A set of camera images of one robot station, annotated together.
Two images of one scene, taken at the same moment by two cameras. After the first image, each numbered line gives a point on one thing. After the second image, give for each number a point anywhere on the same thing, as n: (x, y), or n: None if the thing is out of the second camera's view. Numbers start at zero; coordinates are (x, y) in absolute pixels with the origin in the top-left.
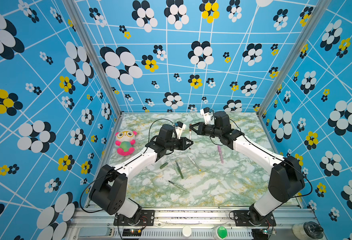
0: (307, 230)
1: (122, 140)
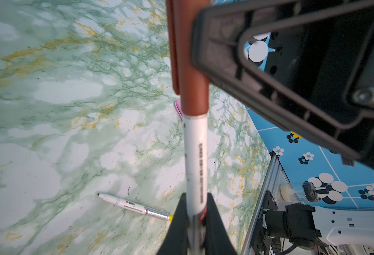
0: (293, 192)
1: None
